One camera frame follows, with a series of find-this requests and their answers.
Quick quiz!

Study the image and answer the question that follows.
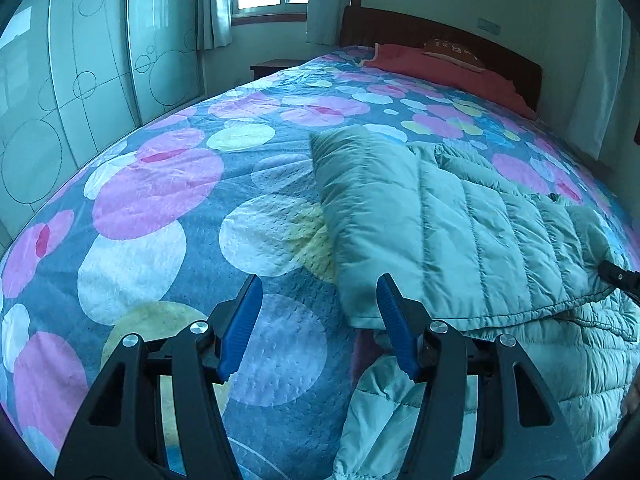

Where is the brown patterned pillow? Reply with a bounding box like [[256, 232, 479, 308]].
[[422, 37, 486, 73]]

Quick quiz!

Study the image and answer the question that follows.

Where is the glass sliding-door wardrobe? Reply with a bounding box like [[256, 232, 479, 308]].
[[0, 0, 207, 256]]

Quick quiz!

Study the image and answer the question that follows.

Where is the dark wooden headboard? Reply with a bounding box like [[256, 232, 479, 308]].
[[340, 5, 543, 113]]

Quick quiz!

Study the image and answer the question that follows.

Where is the red pillow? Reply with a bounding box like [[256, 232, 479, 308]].
[[362, 42, 538, 121]]

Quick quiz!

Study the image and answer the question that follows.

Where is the circle-print bedspread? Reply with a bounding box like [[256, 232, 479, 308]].
[[0, 45, 626, 476]]

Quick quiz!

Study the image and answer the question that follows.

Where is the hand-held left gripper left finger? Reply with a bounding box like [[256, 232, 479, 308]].
[[54, 274, 264, 480]]

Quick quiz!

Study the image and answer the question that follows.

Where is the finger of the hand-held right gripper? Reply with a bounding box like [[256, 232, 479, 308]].
[[598, 260, 640, 306]]

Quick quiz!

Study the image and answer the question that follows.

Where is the teal quilted down jacket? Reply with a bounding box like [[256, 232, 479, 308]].
[[309, 125, 640, 480]]

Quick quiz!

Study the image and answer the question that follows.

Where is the wooden nightstand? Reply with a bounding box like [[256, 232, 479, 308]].
[[250, 58, 301, 81]]

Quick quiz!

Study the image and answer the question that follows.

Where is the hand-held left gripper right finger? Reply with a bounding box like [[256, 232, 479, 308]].
[[376, 274, 588, 480]]

